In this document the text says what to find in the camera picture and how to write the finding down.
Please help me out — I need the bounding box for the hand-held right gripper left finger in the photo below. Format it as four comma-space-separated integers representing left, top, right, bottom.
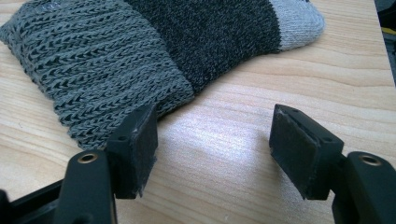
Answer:
53, 104, 159, 224

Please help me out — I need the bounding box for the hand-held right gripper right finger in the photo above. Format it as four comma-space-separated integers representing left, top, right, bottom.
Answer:
269, 104, 396, 224

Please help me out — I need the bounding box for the grey and black sock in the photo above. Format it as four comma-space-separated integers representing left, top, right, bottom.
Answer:
0, 0, 326, 150

